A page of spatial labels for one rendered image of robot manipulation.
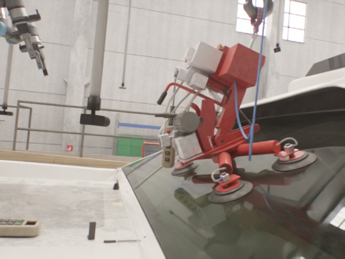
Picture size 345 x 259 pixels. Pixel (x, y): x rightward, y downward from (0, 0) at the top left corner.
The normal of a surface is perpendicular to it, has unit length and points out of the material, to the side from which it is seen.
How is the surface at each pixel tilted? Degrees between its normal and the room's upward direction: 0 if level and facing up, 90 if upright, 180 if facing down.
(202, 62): 90
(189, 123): 90
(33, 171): 90
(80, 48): 90
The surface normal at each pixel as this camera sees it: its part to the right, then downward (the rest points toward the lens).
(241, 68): 0.22, -0.01
